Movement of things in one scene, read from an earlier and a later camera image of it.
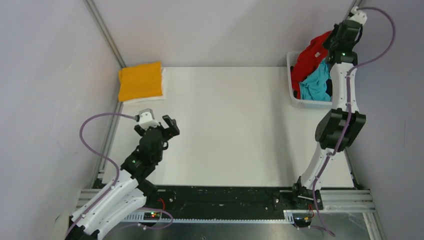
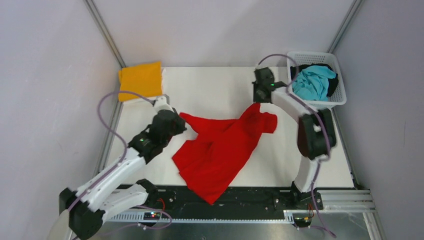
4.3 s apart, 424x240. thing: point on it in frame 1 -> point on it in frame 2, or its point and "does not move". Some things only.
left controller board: [155, 216] does not move
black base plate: [231, 200] does not move
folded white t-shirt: [162, 97] does not move
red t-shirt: [314, 53] -> [208, 163]
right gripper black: [334, 31] -> [256, 97]
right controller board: [302, 222] does not move
